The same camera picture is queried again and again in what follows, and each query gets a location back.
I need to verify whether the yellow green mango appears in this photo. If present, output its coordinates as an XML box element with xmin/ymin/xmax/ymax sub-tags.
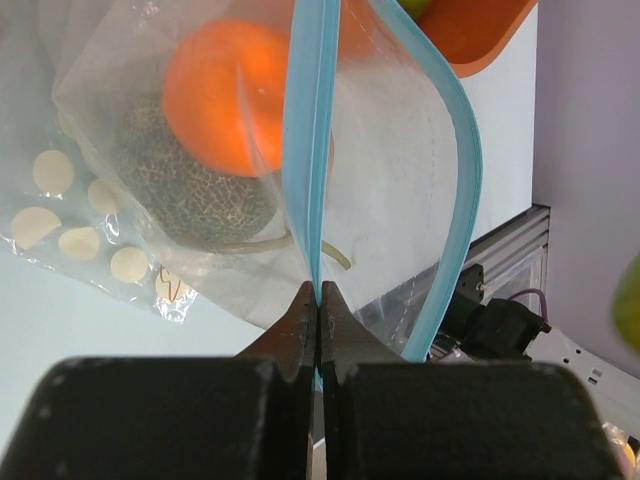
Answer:
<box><xmin>611</xmin><ymin>254</ymin><xmax>640</xmax><ymax>354</ymax></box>

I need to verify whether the orange tangerine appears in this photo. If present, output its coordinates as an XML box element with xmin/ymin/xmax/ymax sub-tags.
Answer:
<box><xmin>162</xmin><ymin>19</ymin><xmax>289</xmax><ymax>177</ymax></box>

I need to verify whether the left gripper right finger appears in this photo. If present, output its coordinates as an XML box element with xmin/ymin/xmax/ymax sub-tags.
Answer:
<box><xmin>319</xmin><ymin>282</ymin><xmax>622</xmax><ymax>479</ymax></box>

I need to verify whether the netted green melon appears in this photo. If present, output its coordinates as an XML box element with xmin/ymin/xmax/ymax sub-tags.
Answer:
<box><xmin>111</xmin><ymin>91</ymin><xmax>294</xmax><ymax>255</ymax></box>

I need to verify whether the clear blue-zipper zip bag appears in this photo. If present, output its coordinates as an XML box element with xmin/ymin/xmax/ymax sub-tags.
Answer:
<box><xmin>37</xmin><ymin>1</ymin><xmax>482</xmax><ymax>361</ymax></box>

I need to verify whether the orange plastic basket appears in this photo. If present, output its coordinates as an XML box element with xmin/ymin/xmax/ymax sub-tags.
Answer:
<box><xmin>339</xmin><ymin>0</ymin><xmax>539</xmax><ymax>79</ymax></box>

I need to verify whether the light green guava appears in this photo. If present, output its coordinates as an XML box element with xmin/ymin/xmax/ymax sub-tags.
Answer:
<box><xmin>398</xmin><ymin>0</ymin><xmax>432</xmax><ymax>19</ymax></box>

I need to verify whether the clear dotted zip bag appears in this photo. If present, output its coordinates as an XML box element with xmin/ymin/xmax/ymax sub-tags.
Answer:
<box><xmin>1</xmin><ymin>27</ymin><xmax>197</xmax><ymax>323</ymax></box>

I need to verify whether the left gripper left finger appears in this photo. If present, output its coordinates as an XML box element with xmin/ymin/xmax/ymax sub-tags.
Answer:
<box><xmin>8</xmin><ymin>283</ymin><xmax>316</xmax><ymax>479</ymax></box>

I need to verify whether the right aluminium frame post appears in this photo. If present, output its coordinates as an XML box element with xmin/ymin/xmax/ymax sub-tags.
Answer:
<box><xmin>456</xmin><ymin>205</ymin><xmax>551</xmax><ymax>302</ymax></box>

